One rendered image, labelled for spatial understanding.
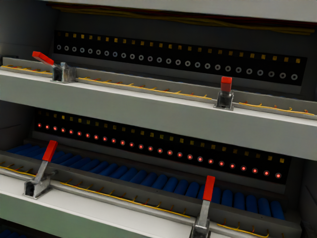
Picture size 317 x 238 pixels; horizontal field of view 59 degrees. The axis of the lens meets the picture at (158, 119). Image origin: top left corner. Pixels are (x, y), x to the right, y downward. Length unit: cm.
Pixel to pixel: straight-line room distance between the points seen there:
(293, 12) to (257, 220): 30
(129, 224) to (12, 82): 30
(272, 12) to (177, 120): 20
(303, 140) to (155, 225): 23
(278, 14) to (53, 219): 44
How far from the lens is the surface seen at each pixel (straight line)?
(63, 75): 48
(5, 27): 66
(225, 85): 35
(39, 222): 49
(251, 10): 45
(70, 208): 46
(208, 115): 39
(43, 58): 45
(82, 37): 68
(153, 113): 41
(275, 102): 45
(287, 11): 45
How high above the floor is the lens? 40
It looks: 5 degrees up
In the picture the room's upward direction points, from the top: 12 degrees clockwise
